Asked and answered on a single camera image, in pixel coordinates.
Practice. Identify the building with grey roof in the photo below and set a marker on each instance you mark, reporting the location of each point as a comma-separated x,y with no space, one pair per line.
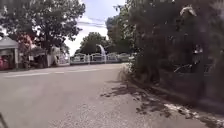
7,50

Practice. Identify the grey asphalt road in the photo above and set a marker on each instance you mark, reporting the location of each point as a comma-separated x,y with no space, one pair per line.
66,96

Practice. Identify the white painted road line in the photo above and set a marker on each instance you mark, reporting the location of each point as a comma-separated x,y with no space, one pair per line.
43,72

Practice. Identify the white metal fence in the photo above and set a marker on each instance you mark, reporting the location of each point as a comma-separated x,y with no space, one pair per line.
95,58

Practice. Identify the dense green trees and bushes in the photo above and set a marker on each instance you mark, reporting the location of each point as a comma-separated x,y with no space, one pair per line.
166,36

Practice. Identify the small roofed shelter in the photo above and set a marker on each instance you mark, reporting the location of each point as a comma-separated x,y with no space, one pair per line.
36,56

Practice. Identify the round green tree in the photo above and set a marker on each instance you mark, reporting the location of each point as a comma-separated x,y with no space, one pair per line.
90,42

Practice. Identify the large leafy tree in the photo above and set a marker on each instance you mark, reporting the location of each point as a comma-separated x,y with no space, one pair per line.
46,20

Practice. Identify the low dark wall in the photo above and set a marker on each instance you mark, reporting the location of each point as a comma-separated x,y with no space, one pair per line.
186,87

